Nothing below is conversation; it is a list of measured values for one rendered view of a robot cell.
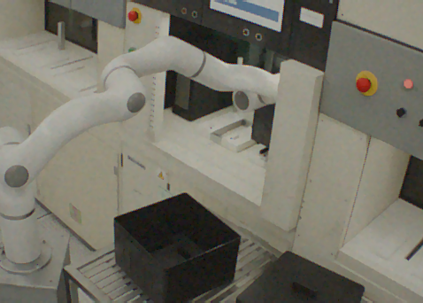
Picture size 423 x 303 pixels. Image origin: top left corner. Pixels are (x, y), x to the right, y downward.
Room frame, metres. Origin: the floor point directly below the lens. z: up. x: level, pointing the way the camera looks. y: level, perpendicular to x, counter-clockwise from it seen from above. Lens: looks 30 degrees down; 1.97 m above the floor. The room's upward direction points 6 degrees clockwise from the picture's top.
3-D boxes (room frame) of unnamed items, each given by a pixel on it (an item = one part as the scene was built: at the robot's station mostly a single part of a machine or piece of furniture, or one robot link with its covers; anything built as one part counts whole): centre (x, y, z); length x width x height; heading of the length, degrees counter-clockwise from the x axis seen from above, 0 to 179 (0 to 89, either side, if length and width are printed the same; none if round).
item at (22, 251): (1.33, 0.57, 0.85); 0.19 x 0.19 x 0.18
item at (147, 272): (1.35, 0.08, 0.85); 0.28 x 0.28 x 0.17; 41
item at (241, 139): (2.08, -0.08, 0.89); 0.22 x 0.21 x 0.04; 139
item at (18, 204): (1.36, 0.58, 1.07); 0.19 x 0.12 x 0.24; 29
